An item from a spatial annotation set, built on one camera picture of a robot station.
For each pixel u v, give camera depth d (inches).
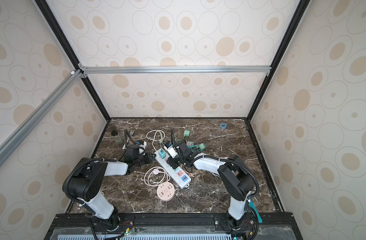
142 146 34.6
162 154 36.1
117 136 39.2
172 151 31.4
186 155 27.6
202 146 39.4
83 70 35.4
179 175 34.4
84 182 18.7
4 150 20.6
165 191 32.0
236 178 18.7
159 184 33.3
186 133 42.9
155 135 41.7
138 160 32.3
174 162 31.3
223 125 44.9
